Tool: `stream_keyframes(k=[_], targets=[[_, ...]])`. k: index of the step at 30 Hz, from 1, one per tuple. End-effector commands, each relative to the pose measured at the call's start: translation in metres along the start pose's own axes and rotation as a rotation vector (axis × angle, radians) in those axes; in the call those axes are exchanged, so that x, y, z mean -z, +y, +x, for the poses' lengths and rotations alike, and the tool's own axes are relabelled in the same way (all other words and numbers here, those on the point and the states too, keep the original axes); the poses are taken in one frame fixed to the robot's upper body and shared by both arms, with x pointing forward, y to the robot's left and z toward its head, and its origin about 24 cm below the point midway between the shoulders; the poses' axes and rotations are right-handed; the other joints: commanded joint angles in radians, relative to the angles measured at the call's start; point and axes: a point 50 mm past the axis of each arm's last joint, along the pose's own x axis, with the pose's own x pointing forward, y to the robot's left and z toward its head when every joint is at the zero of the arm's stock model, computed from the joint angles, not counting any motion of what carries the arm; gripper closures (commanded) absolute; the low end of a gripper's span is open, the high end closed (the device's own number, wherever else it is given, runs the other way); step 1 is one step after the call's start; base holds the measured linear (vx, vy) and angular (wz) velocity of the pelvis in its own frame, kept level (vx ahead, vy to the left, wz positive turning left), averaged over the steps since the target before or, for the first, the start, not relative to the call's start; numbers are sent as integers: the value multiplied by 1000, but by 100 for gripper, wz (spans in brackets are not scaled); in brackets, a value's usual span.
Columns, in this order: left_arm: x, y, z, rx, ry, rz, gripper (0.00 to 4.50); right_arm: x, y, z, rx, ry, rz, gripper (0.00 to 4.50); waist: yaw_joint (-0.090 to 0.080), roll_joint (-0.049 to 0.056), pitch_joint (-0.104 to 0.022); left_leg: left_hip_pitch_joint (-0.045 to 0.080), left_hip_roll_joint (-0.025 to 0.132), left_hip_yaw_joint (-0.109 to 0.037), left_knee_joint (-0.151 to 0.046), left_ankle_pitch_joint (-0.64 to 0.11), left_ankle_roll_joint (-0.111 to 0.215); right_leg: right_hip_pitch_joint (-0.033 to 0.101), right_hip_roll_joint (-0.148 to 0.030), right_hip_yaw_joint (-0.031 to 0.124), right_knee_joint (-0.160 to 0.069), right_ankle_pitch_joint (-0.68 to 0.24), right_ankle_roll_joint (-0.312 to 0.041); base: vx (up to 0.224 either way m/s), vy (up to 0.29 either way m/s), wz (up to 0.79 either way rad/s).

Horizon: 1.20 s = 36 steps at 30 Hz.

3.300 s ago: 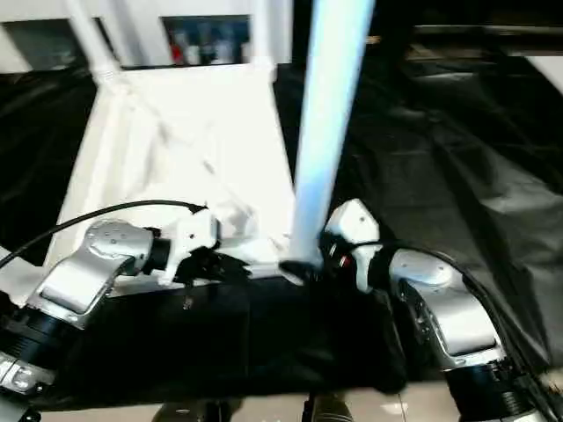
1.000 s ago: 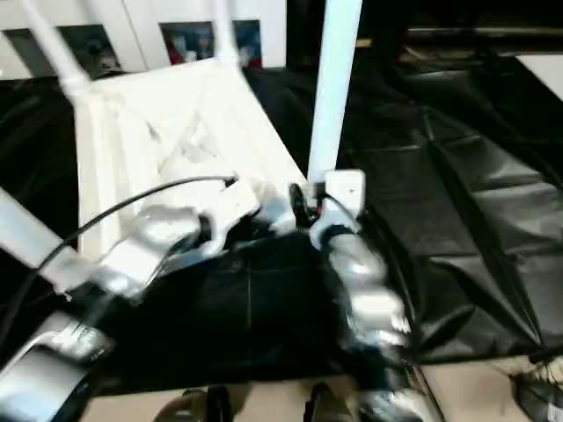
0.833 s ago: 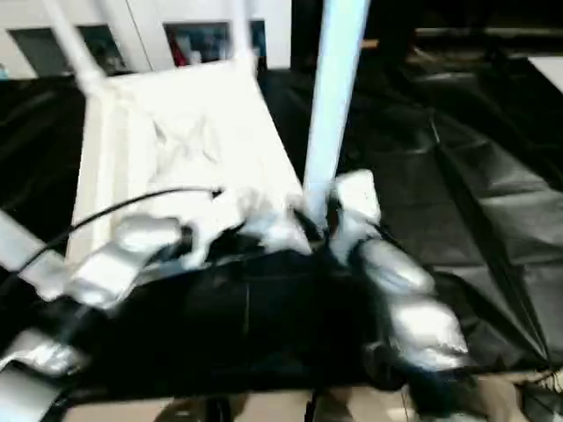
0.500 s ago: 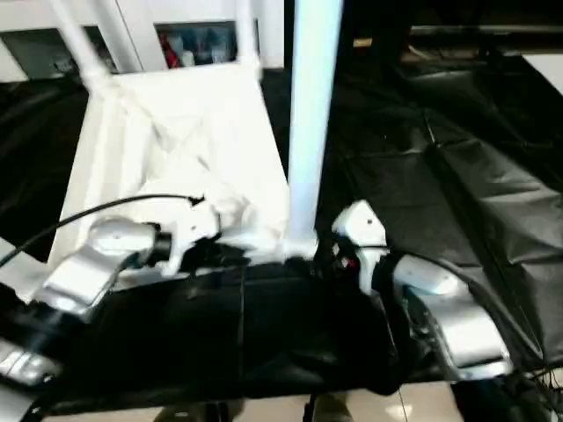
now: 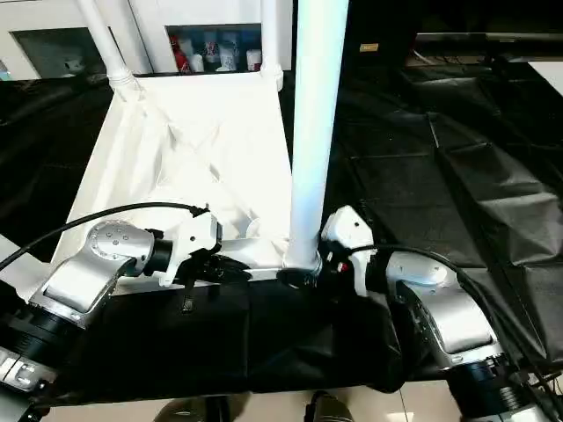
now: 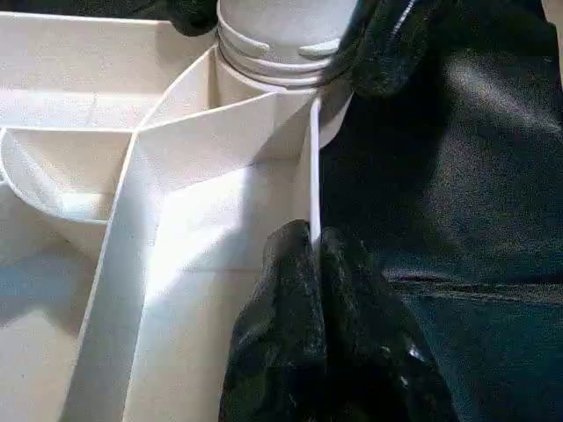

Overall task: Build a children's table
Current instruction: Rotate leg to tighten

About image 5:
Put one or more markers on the black metal bar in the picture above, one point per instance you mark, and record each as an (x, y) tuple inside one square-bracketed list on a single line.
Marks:
[(484, 38)]

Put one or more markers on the small yellow tag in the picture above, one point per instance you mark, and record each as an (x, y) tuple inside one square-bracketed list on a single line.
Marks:
[(369, 47)]

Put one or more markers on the black work mat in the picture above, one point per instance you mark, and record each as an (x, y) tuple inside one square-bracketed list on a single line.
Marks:
[(440, 158)]

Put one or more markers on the white plastic table top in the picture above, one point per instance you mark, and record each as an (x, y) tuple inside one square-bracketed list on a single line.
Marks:
[(193, 149)]

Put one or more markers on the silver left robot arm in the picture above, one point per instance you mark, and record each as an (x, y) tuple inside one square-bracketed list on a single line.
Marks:
[(79, 277)]

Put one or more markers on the white flat panel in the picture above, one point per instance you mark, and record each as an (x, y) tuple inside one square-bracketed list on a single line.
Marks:
[(552, 76)]

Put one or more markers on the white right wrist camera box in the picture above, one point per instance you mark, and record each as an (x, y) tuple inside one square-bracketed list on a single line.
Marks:
[(347, 233)]

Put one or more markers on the white cabinet with glass doors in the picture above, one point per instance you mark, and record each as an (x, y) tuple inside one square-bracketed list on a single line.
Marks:
[(167, 22)]

